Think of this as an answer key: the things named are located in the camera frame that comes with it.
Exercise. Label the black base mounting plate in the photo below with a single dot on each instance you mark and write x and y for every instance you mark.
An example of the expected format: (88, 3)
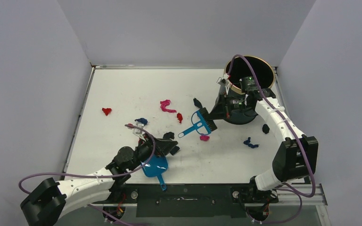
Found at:
(190, 200)

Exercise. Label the red paper scrap far left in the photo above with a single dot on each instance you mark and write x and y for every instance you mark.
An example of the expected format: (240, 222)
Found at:
(106, 111)

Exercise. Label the pink curled paper scrap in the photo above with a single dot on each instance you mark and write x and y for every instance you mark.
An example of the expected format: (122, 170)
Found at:
(164, 104)

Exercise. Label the black paper scrap near bin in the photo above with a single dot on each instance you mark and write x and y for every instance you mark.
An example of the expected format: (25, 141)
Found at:
(197, 103)

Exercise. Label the small red paper scrap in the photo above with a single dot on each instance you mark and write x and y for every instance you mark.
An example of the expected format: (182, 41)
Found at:
(179, 117)

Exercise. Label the aluminium rail frame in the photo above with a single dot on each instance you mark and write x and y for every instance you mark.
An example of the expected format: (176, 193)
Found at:
(287, 196)

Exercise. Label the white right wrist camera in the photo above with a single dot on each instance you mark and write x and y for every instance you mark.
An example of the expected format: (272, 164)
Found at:
(223, 81)

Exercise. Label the small black paper ball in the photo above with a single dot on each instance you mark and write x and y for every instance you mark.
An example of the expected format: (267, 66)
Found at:
(265, 129)

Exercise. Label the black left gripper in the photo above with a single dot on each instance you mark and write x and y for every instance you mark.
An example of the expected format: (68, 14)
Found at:
(162, 144)

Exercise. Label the blue hand brush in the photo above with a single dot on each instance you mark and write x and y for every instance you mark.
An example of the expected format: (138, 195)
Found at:
(200, 124)

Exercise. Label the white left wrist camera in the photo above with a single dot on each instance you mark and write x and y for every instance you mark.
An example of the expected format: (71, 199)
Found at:
(137, 129)

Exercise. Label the dark blue paper scrap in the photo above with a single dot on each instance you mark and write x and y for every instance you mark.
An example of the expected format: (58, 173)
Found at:
(142, 121)
(249, 144)

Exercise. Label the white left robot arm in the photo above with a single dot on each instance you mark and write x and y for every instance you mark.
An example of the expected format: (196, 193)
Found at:
(51, 199)

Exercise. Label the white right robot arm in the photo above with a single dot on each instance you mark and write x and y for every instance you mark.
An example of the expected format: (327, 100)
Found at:
(297, 154)

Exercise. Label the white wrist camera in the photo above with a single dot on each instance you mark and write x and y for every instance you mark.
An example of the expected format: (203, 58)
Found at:
(223, 81)
(137, 129)

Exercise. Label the blue plastic dustpan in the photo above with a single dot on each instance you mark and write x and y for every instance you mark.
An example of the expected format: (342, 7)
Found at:
(155, 168)

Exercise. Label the large black paper scrap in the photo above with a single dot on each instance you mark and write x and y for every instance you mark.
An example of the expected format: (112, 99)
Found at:
(169, 135)

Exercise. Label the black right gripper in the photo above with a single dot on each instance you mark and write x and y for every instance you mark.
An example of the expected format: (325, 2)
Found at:
(219, 110)

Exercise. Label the dark green waste bin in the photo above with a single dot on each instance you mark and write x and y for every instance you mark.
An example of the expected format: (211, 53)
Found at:
(247, 75)

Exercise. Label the small pink paper scrap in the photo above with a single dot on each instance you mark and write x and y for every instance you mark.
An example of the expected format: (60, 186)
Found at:
(204, 137)

